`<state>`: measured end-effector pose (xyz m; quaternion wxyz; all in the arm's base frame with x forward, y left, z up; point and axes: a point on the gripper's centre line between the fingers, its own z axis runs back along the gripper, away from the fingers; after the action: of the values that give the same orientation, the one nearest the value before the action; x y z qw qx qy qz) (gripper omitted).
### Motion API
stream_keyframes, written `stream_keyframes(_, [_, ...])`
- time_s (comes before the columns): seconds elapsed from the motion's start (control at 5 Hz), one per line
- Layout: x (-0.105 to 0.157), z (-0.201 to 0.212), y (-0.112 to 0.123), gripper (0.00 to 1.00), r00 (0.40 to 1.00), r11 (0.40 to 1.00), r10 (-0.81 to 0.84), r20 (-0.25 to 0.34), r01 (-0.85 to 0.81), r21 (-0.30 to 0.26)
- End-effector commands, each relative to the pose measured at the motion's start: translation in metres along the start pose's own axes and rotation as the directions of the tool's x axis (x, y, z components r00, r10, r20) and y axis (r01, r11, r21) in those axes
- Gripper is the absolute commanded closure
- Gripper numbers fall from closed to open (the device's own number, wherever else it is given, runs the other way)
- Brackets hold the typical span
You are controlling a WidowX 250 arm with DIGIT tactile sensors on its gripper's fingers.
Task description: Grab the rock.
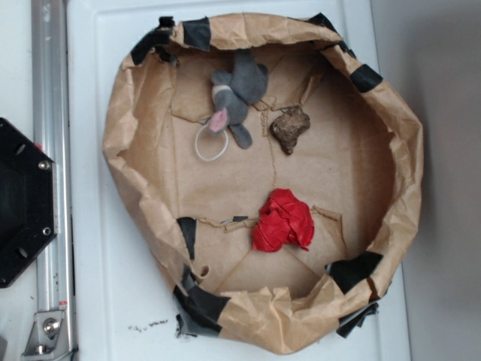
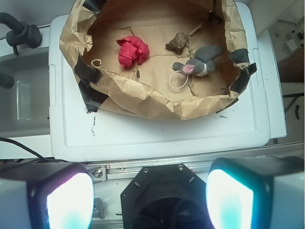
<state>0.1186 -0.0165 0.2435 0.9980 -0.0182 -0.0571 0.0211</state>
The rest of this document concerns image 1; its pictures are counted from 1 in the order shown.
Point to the white rubber band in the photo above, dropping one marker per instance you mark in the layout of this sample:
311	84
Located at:
210	147

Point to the grey plush mouse toy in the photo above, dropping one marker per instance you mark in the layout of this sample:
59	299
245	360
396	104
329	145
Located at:
233	93

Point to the white tray base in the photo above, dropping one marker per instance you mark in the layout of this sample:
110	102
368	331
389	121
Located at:
125	310

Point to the aluminium extrusion rail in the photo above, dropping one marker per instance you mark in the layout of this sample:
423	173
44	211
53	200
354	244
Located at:
55	265

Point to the brown rock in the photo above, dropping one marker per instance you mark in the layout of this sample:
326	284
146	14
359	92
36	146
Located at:
288	127

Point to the brown paper bag tray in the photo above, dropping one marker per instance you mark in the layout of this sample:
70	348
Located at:
197	217

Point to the metal corner bracket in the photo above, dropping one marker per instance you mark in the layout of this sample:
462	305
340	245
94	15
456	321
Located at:
48	339

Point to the crumpled red paper ball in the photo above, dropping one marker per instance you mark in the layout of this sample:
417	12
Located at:
283	219

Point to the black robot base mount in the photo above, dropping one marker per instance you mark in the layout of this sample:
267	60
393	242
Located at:
27	203

